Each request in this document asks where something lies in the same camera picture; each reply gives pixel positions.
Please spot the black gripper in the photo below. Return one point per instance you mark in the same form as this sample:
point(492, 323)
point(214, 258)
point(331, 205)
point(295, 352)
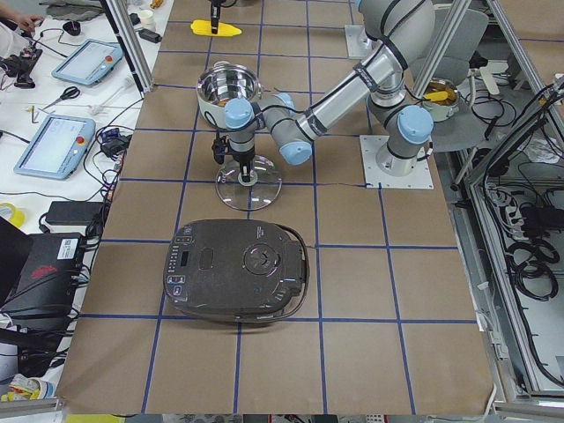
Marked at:
point(242, 156)

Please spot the yellow corn cob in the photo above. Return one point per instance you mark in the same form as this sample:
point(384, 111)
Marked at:
point(204, 28)

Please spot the glass pot lid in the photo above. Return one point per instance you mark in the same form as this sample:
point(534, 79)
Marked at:
point(261, 190)

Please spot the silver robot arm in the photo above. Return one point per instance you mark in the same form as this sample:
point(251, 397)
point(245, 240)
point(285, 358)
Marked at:
point(400, 30)

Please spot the white electric cooking pot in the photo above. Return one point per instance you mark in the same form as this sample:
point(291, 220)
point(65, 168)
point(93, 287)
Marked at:
point(221, 83)

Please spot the white pot with yellow items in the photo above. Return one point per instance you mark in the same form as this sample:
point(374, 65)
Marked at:
point(441, 99)

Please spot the white paper cup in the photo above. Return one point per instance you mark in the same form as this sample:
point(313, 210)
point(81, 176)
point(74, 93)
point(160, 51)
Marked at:
point(146, 18)

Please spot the upper blue teach pendant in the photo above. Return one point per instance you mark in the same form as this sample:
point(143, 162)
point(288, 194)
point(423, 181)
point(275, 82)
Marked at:
point(89, 63)

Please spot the blue teach pendant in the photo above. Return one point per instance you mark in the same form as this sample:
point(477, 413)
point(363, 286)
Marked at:
point(89, 63)
point(57, 147)

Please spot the black scissors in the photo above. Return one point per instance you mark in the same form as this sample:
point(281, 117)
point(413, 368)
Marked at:
point(69, 93)

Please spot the lower blue teach pendant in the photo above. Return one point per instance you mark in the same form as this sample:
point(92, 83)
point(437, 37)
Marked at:
point(57, 147)

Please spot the black rice cooker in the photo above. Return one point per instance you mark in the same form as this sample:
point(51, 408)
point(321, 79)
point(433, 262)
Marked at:
point(236, 271)

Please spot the black power adapter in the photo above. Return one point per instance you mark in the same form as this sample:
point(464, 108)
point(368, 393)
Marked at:
point(69, 213)

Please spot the yellow tape roll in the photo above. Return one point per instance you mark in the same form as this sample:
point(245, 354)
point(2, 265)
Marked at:
point(12, 214)

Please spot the black computer box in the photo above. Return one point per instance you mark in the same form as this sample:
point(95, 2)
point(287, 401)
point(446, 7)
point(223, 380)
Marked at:
point(39, 278)

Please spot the aluminium frame post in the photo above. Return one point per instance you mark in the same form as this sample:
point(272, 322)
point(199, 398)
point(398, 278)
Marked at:
point(119, 20)

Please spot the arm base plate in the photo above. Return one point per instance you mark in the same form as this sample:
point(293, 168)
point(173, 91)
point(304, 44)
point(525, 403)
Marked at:
point(358, 44)
point(382, 170)

